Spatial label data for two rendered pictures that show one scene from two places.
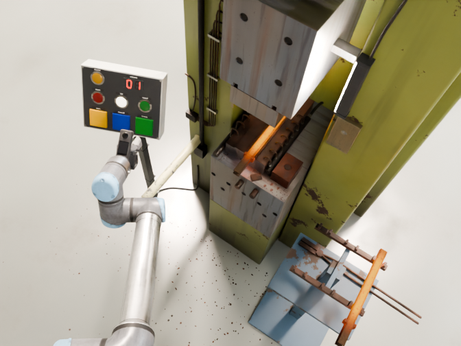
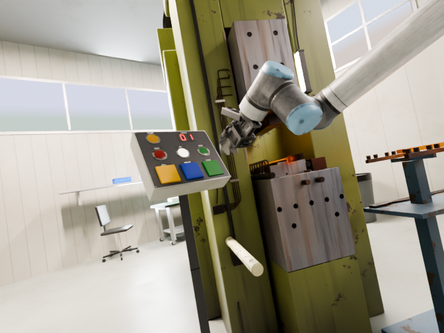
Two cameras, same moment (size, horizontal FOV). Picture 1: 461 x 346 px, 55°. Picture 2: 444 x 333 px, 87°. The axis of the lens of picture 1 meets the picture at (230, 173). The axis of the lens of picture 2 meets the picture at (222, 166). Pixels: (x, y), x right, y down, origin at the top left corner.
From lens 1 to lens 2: 1.93 m
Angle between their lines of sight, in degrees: 72
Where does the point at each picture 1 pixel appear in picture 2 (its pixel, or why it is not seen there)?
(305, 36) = (281, 24)
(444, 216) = not seen: hidden behind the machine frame
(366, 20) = not seen: hidden behind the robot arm
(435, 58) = (318, 36)
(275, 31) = (267, 31)
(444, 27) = (311, 22)
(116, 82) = (172, 139)
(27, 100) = not seen: outside the picture
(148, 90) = (199, 139)
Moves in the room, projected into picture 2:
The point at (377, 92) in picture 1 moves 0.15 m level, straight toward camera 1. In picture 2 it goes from (311, 69) to (328, 56)
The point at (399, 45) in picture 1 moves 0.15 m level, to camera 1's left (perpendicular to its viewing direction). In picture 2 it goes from (304, 39) to (291, 33)
